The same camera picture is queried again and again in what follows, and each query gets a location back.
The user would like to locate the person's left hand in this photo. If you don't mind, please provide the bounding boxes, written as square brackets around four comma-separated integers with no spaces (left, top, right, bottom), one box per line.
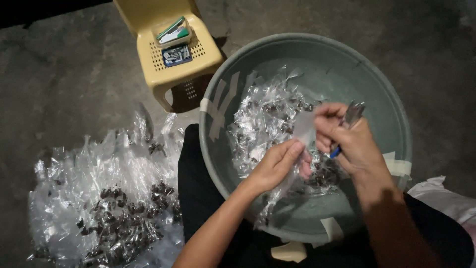
[253,140,313,194]

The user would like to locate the person's right hand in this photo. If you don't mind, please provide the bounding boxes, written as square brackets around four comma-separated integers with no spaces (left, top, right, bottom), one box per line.
[314,102,388,178]

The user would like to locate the clear plastic packet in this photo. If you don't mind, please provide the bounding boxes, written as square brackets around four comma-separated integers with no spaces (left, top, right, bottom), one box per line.
[255,111,319,228]

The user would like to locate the metal stapler with blue handle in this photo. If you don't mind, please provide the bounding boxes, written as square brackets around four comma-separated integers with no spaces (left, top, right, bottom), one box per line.
[329,99,367,159]

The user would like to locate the pile of unsealed clear packets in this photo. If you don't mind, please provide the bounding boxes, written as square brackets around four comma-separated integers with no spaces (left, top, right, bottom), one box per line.
[226,66,344,196]

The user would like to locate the grey-green plastic basin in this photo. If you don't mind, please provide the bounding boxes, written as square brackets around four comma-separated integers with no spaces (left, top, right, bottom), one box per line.
[199,32,413,245]

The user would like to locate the beige tape piece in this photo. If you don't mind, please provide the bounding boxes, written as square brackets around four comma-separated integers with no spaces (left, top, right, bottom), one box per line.
[270,241,308,264]

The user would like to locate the white plastic bag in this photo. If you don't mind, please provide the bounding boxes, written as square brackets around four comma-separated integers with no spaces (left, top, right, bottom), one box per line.
[407,175,476,242]

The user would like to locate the person's black trousers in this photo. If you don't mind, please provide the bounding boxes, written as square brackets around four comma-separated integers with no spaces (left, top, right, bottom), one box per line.
[177,124,475,268]

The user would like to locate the blue box of staples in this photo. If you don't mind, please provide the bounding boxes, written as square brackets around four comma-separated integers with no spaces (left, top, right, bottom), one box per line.
[161,43,193,68]

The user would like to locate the yellow plastic chair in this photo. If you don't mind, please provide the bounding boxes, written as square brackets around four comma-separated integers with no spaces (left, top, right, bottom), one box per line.
[112,0,224,113]

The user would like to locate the beige box of staple packs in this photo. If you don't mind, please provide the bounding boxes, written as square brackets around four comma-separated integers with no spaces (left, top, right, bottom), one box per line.
[154,15,192,48]

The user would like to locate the heap of sealed clear packets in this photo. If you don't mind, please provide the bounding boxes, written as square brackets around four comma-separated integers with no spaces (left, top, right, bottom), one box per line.
[27,106,185,268]

